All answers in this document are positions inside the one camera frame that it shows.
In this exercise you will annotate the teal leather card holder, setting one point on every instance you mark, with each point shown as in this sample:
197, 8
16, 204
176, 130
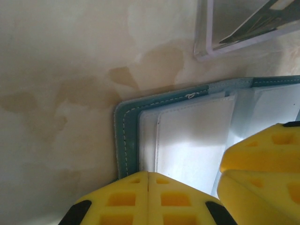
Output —
187, 140

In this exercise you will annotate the clear acrylic card tray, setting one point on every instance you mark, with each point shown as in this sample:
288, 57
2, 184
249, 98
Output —
201, 35

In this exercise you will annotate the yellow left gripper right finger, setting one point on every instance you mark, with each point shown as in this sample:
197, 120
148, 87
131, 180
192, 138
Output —
178, 206

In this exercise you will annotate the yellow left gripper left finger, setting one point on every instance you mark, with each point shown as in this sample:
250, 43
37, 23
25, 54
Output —
122, 204

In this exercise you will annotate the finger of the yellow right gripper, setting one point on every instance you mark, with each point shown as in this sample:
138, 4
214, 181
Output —
269, 154
269, 201

